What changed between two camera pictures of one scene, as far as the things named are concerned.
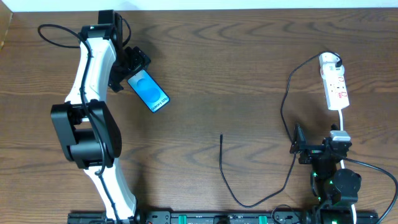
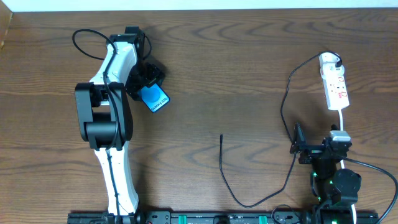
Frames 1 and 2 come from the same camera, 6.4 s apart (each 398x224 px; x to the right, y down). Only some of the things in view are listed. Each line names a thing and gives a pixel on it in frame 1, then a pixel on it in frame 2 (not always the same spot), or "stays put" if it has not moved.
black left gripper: (127, 72) -> (148, 78)
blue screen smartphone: (153, 96) stays put
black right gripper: (314, 148) stays put
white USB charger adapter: (328, 61) stays put
